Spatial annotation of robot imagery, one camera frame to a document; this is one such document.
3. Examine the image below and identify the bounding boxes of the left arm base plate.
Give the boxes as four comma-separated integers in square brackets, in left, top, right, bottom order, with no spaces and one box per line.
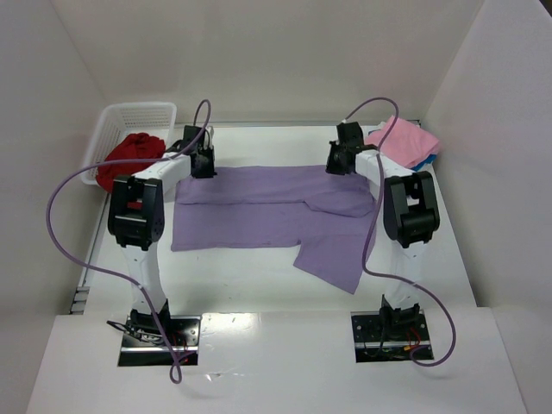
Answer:
[107,316,201,367]

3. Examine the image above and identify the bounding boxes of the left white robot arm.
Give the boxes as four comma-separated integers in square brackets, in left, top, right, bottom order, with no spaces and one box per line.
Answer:
[108,125,216,336]

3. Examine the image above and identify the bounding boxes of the white plastic basket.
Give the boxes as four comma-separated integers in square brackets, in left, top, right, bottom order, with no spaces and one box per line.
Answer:
[83,101,177,166]

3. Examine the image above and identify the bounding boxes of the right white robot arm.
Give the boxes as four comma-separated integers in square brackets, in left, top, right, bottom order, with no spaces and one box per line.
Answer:
[326,120,440,326]

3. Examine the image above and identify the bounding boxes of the purple t shirt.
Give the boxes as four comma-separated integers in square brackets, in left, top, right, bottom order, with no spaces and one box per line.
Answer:
[171,165,375,294]

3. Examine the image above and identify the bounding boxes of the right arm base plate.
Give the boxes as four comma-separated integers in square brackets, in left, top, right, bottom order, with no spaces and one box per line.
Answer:
[351,312,434,363]

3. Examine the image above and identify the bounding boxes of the pink folded t shirt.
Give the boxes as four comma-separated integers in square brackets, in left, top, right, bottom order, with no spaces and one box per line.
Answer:
[381,118,440,169]

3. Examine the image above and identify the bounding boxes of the blue folded t shirt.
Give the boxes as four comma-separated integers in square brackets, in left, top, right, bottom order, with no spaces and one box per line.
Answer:
[411,154,437,172]

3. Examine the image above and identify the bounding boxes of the red t shirt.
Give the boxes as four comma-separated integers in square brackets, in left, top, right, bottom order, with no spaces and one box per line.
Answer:
[96,133,166,193]

